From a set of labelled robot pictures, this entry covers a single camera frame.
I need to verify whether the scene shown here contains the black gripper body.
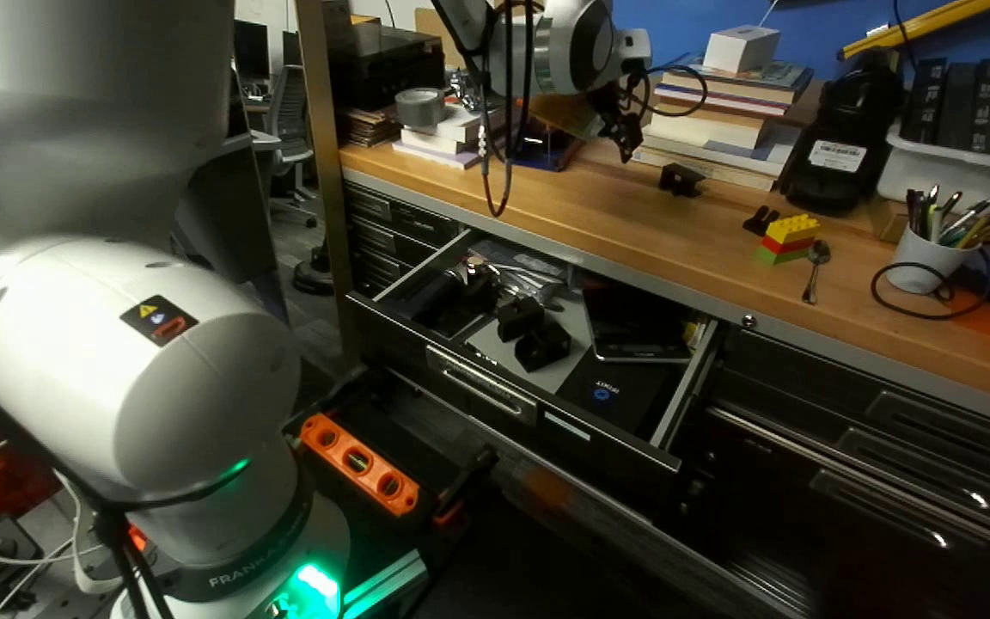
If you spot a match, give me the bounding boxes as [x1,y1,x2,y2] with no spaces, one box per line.
[592,52,655,130]

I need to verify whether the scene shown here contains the black two-pronged mount block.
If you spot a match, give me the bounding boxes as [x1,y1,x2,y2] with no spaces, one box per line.
[655,161,708,198]

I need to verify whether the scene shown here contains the small black plastic clip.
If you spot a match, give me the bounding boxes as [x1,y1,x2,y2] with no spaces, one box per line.
[741,203,783,237]

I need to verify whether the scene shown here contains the grey metal tool drawer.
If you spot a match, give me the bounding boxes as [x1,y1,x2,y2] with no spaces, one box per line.
[343,220,730,473]

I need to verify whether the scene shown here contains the workbench drawer cabinet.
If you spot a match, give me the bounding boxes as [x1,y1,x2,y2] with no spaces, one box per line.
[337,176,990,619]

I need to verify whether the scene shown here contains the stack of books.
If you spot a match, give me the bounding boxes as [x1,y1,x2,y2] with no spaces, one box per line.
[635,125,789,182]

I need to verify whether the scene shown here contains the thick white-paged book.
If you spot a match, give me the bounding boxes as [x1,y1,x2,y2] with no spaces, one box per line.
[647,90,802,152]

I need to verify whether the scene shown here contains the dark cover book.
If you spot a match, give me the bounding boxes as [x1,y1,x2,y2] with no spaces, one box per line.
[661,63,814,110]

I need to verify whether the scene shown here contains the small white box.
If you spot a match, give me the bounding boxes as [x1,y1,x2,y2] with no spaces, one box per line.
[701,24,783,78]

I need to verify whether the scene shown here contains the assorted silver hand tools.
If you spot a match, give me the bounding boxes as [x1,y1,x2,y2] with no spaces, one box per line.
[446,243,575,307]

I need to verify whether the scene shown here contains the colourful lego block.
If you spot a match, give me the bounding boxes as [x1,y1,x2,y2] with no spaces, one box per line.
[756,208,824,271]

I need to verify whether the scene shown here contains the black flat case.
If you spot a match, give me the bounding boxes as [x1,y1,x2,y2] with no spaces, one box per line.
[580,277,704,364]

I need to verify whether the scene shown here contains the black label printer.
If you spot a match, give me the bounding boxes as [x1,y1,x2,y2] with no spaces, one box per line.
[773,65,904,215]

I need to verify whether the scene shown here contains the black key tool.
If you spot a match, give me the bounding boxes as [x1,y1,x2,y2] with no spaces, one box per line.
[799,237,835,309]

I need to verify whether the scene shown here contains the black electronic box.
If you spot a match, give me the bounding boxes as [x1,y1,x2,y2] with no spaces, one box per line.
[325,19,449,112]

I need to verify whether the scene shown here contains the black box blue label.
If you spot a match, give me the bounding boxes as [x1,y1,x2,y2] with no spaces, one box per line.
[556,355,681,444]

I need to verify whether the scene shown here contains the yellow spirit level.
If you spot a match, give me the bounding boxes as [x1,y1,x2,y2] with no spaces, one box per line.
[838,0,990,63]

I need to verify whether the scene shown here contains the white pen cup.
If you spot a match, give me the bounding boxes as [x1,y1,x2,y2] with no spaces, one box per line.
[886,220,980,300]

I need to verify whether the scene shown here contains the white plastic bin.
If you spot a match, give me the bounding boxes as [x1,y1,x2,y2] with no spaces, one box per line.
[878,118,990,232]

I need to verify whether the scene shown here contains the assorted pens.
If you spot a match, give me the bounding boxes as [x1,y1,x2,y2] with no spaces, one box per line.
[904,185,990,252]

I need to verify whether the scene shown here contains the black tool tray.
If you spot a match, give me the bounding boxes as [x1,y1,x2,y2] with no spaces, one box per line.
[286,371,502,570]

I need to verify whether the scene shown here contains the blue wall board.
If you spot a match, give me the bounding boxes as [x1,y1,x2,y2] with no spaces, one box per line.
[608,0,990,130]

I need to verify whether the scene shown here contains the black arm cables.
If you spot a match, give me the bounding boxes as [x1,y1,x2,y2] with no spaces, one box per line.
[473,0,712,220]

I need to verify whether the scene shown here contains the grey duct tape roll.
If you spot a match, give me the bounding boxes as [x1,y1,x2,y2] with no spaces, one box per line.
[393,84,449,130]

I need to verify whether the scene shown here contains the black plastic bracket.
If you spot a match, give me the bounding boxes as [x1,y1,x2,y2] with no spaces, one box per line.
[513,315,575,371]

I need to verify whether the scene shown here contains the black cable loop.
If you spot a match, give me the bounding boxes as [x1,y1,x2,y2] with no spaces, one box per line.
[869,243,990,324]

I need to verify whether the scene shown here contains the wooden shelf post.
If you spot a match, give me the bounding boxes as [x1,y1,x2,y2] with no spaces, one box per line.
[291,0,368,371]

